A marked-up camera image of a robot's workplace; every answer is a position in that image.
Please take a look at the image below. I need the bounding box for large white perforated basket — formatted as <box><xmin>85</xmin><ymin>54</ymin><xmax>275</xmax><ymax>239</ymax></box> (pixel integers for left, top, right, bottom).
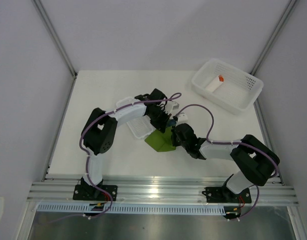
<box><xmin>191</xmin><ymin>58</ymin><xmax>264</xmax><ymax>115</ymax></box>

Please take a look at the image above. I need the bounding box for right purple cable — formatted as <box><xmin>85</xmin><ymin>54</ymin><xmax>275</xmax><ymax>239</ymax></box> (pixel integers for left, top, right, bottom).
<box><xmin>174</xmin><ymin>104</ymin><xmax>281</xmax><ymax>222</ymax></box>

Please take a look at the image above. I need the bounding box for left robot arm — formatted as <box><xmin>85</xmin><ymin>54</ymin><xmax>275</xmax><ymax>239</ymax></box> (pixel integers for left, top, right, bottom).
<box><xmin>73</xmin><ymin>88</ymin><xmax>181</xmax><ymax>201</ymax></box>

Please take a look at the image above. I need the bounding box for right aluminium frame post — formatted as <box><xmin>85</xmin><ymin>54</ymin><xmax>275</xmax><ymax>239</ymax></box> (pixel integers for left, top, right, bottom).
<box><xmin>250</xmin><ymin>0</ymin><xmax>300</xmax><ymax>76</ymax></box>

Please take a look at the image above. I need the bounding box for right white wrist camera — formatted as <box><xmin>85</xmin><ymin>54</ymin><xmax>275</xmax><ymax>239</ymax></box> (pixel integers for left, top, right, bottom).
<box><xmin>177</xmin><ymin>112</ymin><xmax>188</xmax><ymax>124</ymax></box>

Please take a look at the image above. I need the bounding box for aluminium frame post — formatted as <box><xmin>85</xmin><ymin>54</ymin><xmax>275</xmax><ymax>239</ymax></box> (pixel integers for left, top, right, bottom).
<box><xmin>31</xmin><ymin>0</ymin><xmax>78</xmax><ymax>79</ymax></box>
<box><xmin>250</xmin><ymin>0</ymin><xmax>300</xmax><ymax>76</ymax></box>

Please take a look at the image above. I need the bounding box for green paper napkin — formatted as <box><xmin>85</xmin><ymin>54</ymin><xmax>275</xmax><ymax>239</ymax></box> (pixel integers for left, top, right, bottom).
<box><xmin>144</xmin><ymin>127</ymin><xmax>176</xmax><ymax>152</ymax></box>

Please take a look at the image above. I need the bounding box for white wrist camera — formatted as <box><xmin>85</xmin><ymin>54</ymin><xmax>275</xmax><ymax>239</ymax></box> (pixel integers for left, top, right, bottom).
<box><xmin>177</xmin><ymin>112</ymin><xmax>188</xmax><ymax>124</ymax></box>
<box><xmin>165</xmin><ymin>101</ymin><xmax>180</xmax><ymax>113</ymax></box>

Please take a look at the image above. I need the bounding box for aluminium mounting rail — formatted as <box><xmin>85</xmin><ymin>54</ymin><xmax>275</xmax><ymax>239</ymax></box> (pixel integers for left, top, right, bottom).
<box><xmin>27</xmin><ymin>174</ymin><xmax>299</xmax><ymax>207</ymax></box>

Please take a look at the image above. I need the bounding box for white slotted cable duct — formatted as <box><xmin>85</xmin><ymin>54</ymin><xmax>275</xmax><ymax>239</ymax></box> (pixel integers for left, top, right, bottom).
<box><xmin>36</xmin><ymin>202</ymin><xmax>226</xmax><ymax>216</ymax></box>

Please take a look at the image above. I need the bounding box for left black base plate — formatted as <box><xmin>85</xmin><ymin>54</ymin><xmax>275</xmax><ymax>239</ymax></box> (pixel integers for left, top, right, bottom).
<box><xmin>72</xmin><ymin>184</ymin><xmax>118</xmax><ymax>202</ymax></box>

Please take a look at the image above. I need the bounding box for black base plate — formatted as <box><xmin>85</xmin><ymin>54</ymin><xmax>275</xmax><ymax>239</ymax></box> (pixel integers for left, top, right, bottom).
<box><xmin>72</xmin><ymin>184</ymin><xmax>118</xmax><ymax>202</ymax></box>
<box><xmin>202</xmin><ymin>186</ymin><xmax>252</xmax><ymax>204</ymax></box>

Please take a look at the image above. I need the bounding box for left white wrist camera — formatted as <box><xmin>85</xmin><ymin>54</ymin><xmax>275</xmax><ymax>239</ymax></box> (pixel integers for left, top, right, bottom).
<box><xmin>165</xmin><ymin>101</ymin><xmax>180</xmax><ymax>113</ymax></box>

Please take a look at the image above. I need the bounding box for white slotted cutlery tray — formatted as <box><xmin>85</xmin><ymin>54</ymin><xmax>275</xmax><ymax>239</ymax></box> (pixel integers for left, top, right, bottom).
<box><xmin>116</xmin><ymin>96</ymin><xmax>155</xmax><ymax>140</ymax></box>

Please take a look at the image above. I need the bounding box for purple cable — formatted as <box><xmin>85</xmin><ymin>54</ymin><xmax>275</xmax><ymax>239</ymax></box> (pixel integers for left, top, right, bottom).
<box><xmin>174</xmin><ymin>104</ymin><xmax>281</xmax><ymax>222</ymax></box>
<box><xmin>45</xmin><ymin>92</ymin><xmax>182</xmax><ymax>223</ymax></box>

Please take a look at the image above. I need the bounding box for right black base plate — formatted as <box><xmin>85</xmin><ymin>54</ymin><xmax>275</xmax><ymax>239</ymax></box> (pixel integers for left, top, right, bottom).
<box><xmin>202</xmin><ymin>186</ymin><xmax>252</xmax><ymax>204</ymax></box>

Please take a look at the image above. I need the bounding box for white roll with orange cap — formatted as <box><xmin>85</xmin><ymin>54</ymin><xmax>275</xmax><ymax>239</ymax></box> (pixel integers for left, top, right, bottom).
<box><xmin>205</xmin><ymin>75</ymin><xmax>224</xmax><ymax>93</ymax></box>

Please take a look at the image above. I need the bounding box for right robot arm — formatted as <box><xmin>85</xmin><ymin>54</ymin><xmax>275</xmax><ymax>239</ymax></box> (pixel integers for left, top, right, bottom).
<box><xmin>171</xmin><ymin>123</ymin><xmax>280</xmax><ymax>203</ymax></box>

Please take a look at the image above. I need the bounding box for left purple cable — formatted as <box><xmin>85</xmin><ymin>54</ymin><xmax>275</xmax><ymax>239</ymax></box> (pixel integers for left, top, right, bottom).
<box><xmin>45</xmin><ymin>92</ymin><xmax>182</xmax><ymax>223</ymax></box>

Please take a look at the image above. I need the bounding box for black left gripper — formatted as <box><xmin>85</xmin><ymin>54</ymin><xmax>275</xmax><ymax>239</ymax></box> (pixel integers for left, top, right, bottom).
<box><xmin>147</xmin><ymin>108</ymin><xmax>172</xmax><ymax>134</ymax></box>

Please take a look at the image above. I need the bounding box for left aluminium frame post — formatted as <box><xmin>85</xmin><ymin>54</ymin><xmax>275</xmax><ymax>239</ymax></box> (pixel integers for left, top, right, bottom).
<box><xmin>31</xmin><ymin>0</ymin><xmax>78</xmax><ymax>79</ymax></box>

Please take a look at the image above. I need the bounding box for dark blue plastic spoon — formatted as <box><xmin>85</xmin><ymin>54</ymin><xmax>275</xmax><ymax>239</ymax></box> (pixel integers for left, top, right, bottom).
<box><xmin>166</xmin><ymin>119</ymin><xmax>177</xmax><ymax>128</ymax></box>

